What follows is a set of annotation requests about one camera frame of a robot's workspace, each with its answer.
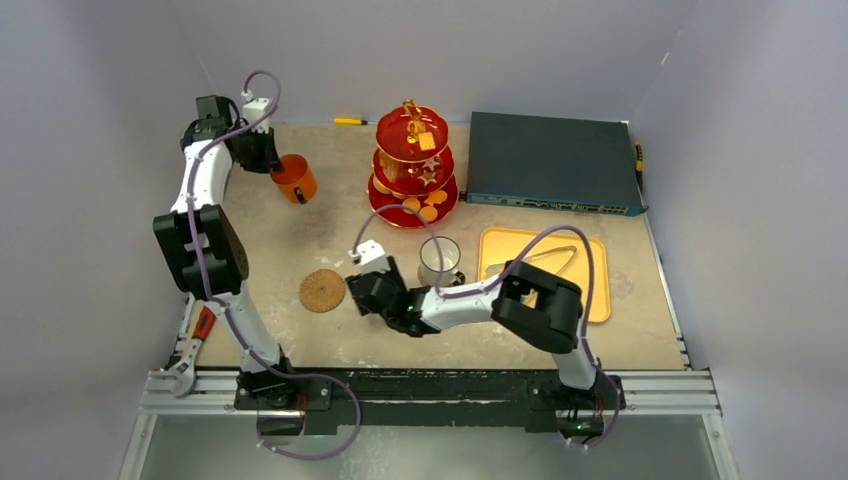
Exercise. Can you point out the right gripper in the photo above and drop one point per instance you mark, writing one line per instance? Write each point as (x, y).
(364, 292)

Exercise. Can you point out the yellow serving tray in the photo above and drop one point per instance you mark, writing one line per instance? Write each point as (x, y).
(587, 267)

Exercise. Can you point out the round biscuit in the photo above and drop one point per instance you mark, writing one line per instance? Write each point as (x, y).
(429, 213)
(411, 205)

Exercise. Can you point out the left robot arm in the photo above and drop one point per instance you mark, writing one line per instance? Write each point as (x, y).
(202, 250)

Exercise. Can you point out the metal white-tipped tongs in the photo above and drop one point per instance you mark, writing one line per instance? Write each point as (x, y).
(497, 268)

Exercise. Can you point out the yellow black tool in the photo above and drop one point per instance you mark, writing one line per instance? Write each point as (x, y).
(639, 163)

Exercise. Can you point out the brown bread pastry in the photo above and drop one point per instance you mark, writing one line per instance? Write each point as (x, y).
(390, 168)

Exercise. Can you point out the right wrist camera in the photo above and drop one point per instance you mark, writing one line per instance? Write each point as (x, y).
(370, 257)

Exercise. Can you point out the orange fish-shaped cake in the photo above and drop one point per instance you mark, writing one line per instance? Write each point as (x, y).
(437, 197)

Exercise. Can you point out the black base frame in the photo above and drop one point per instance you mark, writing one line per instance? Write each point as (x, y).
(534, 400)

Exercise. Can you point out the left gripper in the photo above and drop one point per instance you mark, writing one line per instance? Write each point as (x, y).
(269, 160)

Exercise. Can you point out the dark network switch box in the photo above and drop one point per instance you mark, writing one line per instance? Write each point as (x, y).
(553, 164)

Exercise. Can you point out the orange mug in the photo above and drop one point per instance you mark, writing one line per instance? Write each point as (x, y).
(295, 180)

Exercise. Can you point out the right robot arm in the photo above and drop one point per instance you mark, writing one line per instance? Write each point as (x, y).
(544, 310)

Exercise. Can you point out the red three-tier cake stand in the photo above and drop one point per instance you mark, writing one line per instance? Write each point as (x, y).
(395, 137)

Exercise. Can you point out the white enamel mug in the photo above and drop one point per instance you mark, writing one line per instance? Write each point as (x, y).
(439, 263)

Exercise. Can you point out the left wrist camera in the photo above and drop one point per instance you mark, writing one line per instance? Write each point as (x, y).
(256, 111)

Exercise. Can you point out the chocolate star cookie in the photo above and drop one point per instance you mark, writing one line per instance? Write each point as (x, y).
(427, 177)

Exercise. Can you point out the silver wrench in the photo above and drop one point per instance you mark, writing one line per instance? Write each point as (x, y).
(184, 370)

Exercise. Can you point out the white-iced star cookie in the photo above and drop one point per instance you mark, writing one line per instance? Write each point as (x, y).
(432, 163)

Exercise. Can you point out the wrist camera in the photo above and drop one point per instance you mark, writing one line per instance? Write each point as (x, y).
(370, 257)
(256, 111)

